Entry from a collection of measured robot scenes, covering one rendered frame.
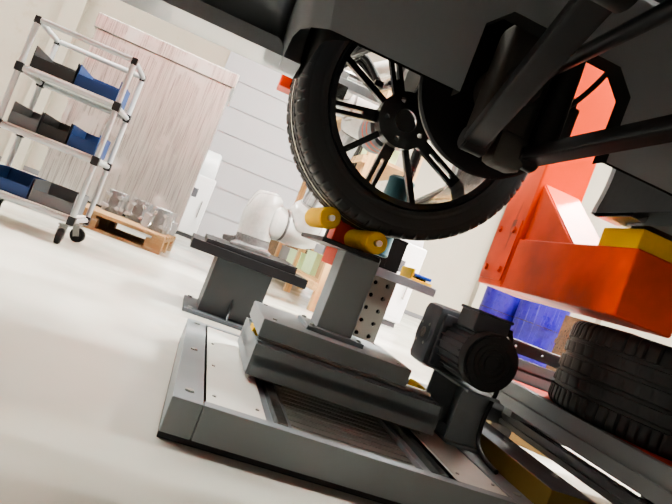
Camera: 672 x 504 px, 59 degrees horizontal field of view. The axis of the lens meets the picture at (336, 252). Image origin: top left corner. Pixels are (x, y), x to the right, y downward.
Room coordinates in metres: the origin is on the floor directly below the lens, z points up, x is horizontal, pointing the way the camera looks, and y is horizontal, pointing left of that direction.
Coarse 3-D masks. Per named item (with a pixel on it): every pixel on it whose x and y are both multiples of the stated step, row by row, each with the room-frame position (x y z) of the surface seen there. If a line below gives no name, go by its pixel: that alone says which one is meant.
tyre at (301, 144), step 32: (320, 64) 1.42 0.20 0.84; (288, 96) 1.62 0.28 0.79; (320, 96) 1.43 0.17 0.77; (288, 128) 1.61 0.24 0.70; (320, 128) 1.44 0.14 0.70; (320, 160) 1.44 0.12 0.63; (320, 192) 1.53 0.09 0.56; (352, 192) 1.46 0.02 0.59; (480, 192) 1.54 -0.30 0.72; (512, 192) 1.55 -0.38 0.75; (352, 224) 1.63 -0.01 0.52; (384, 224) 1.49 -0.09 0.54; (416, 224) 1.50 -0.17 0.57; (448, 224) 1.52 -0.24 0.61; (480, 224) 1.56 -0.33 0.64
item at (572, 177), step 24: (600, 72) 1.82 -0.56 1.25; (576, 96) 1.81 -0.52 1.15; (600, 96) 1.83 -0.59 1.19; (576, 120) 1.82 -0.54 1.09; (600, 120) 1.83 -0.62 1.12; (552, 168) 1.81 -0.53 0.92; (576, 168) 1.83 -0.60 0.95; (528, 192) 1.85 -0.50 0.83; (576, 192) 1.83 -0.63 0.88; (504, 216) 1.95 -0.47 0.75; (528, 216) 1.81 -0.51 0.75; (504, 240) 1.88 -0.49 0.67; (504, 264) 1.82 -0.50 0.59
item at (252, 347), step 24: (240, 336) 1.70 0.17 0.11; (264, 360) 1.39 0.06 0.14; (288, 360) 1.40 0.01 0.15; (312, 360) 1.47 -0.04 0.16; (288, 384) 1.41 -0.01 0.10; (312, 384) 1.42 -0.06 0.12; (336, 384) 1.43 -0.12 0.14; (360, 384) 1.44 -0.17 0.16; (384, 384) 1.51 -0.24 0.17; (408, 384) 1.69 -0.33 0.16; (360, 408) 1.45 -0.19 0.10; (384, 408) 1.46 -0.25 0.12; (408, 408) 1.47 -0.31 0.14; (432, 408) 1.48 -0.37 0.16; (432, 432) 1.49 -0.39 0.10
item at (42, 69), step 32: (32, 32) 2.83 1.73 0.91; (64, 32) 2.86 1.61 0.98; (32, 64) 2.88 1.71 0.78; (32, 96) 3.20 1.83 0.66; (96, 96) 2.91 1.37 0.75; (128, 96) 3.25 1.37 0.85; (32, 128) 2.91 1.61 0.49; (64, 128) 3.21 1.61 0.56; (96, 160) 2.93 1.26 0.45; (0, 192) 2.86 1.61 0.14; (32, 192) 2.93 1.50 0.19; (64, 192) 3.23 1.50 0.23; (96, 192) 3.29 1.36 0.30; (64, 224) 2.96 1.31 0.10
